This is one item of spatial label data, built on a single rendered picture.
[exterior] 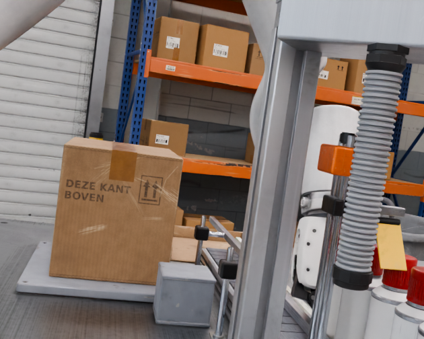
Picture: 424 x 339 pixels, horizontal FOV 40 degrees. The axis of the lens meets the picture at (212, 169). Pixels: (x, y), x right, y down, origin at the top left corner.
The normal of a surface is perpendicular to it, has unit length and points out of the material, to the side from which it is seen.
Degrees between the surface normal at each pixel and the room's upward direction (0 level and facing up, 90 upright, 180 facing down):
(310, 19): 90
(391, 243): 56
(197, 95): 90
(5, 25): 112
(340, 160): 90
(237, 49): 90
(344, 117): 70
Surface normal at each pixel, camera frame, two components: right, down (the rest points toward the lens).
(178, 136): 0.36, 0.12
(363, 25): -0.42, 0.01
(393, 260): 0.22, -0.47
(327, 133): -0.32, -0.27
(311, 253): 0.11, -0.27
